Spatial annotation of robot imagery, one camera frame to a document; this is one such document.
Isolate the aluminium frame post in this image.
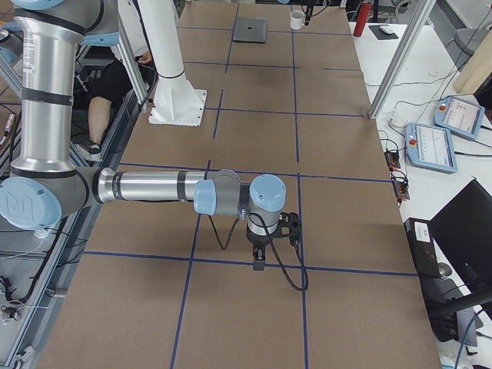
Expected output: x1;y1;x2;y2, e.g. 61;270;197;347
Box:
367;0;436;119

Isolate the blue tape line crosswise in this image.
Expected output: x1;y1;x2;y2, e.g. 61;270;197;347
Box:
177;25;353;37

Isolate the silver closed laptop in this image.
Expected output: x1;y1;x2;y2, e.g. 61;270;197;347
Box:
233;17;267;44

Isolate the far teach pendant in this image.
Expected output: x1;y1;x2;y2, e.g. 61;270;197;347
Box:
434;96;485;140

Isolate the near teach pendant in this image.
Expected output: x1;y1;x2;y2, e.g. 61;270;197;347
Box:
405;122;457;174

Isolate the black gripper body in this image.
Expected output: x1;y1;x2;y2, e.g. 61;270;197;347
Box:
246;228;272;260

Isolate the white mug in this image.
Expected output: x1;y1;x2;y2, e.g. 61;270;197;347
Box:
290;10;304;30

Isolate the black monitor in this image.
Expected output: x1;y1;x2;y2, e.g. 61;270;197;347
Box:
430;179;491;291

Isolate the orange circuit board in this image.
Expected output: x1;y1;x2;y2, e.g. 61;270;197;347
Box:
384;150;401;171
391;171;410;203

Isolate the black desktop computer box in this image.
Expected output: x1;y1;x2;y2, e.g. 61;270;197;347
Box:
404;218;477;347

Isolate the seated person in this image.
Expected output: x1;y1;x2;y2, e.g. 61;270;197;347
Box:
75;0;155;161

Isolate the lower orange circuit board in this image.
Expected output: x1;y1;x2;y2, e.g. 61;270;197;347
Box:
391;171;410;203

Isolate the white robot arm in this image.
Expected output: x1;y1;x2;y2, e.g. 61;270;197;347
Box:
135;1;267;127

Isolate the teach pendant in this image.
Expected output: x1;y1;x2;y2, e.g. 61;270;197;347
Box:
434;96;485;140
405;122;457;174

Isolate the upper orange circuit board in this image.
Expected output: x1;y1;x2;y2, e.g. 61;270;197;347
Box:
384;150;401;171

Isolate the white computer mouse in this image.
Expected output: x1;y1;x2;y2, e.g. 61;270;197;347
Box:
379;25;394;35

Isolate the wooden board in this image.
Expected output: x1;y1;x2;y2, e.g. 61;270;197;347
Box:
454;32;492;94

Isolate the black mouse pad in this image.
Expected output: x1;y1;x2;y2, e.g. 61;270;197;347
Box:
368;25;398;40

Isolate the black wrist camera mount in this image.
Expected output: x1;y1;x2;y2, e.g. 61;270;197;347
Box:
275;212;302;248

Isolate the white power adapter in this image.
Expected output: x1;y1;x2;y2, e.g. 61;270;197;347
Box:
388;111;408;129

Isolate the blue tape line lengthwise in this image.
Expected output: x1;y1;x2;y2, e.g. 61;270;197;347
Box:
291;32;309;368

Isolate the red water bottle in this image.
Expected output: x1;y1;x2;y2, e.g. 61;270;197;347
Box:
353;1;373;37

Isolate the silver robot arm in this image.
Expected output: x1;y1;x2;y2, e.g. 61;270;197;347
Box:
1;1;286;270

